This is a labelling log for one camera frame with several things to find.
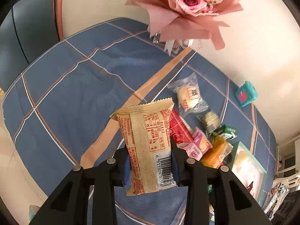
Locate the orange cake wrapper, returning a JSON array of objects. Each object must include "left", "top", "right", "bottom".
[{"left": 200, "top": 133, "right": 233, "bottom": 169}]

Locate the red heart snack pack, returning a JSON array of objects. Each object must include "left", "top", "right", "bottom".
[{"left": 169, "top": 109, "right": 193, "bottom": 144}]

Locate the teal-rimmed white tray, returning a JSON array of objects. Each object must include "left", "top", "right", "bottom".
[{"left": 227, "top": 142, "right": 267, "bottom": 203}]

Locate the pink swiss roll pack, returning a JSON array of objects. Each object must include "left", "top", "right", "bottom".
[{"left": 179, "top": 127, "right": 213, "bottom": 161}]

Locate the dark blue-grey cabinet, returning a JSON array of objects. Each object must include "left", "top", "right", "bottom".
[{"left": 1, "top": 0, "right": 62, "bottom": 92}]

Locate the teal toy box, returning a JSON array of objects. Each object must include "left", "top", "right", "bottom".
[{"left": 234, "top": 81, "right": 258, "bottom": 107}]

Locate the green biscuit pack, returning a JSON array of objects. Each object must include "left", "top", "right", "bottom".
[{"left": 214, "top": 124, "right": 237, "bottom": 141}]

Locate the blue plaid tablecloth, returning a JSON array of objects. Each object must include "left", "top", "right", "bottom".
[{"left": 1, "top": 18, "right": 276, "bottom": 224}]

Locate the tan red-printed snack pack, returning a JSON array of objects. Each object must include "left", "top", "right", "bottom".
[{"left": 110, "top": 98, "right": 176, "bottom": 196}]

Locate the pink rose bouquet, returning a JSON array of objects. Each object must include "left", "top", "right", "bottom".
[{"left": 126, "top": 0, "right": 243, "bottom": 53}]

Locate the white bun clear wrapper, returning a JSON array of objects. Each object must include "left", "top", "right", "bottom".
[{"left": 167, "top": 73, "right": 209, "bottom": 116}]

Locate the round cookie green-edged wrapper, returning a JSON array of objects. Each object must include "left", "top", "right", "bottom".
[{"left": 196, "top": 110, "right": 221, "bottom": 136}]

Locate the white shelf unit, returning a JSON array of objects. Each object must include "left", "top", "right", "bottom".
[{"left": 263, "top": 136, "right": 299, "bottom": 224}]

